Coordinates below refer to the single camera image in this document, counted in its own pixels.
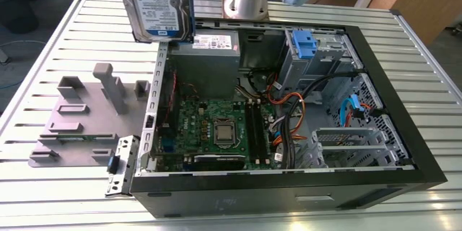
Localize hard disk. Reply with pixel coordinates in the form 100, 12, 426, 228
114, 0, 197, 44

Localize metal disk bay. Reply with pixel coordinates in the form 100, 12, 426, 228
310, 127, 413, 168

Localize grey power supply unit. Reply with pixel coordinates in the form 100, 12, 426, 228
168, 29, 242, 101

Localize blue drive cage latch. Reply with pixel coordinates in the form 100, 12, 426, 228
293, 30, 321, 60

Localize green motherboard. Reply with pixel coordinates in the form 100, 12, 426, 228
156, 100, 279, 172

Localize metal optical drive cage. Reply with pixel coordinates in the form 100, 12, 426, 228
279, 28, 363, 91

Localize grey parts rack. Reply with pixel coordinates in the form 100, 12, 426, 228
28, 63, 152, 168

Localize silver CPU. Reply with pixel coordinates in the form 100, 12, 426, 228
215, 125, 235, 142

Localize green RAM stick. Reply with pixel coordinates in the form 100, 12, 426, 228
59, 136, 98, 143

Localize black RAM slot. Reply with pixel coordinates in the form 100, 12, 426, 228
255, 98, 271, 164
246, 98, 261, 164

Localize CPU socket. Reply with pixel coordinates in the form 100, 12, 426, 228
211, 117, 239, 149

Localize black graphics card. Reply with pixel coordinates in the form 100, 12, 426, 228
183, 154, 249, 172

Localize wooden cabinet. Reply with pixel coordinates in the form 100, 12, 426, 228
391, 0, 462, 47

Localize black PC case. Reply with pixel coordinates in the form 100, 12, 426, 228
130, 16, 449, 219

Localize orange and yellow wires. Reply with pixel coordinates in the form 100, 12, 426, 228
269, 93, 307, 145

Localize metal expansion card bracket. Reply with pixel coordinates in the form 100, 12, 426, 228
104, 135, 142, 198

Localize black cable bundle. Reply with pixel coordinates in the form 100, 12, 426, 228
281, 72, 362, 169

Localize blue data wire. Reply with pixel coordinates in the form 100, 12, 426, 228
339, 94, 363, 129

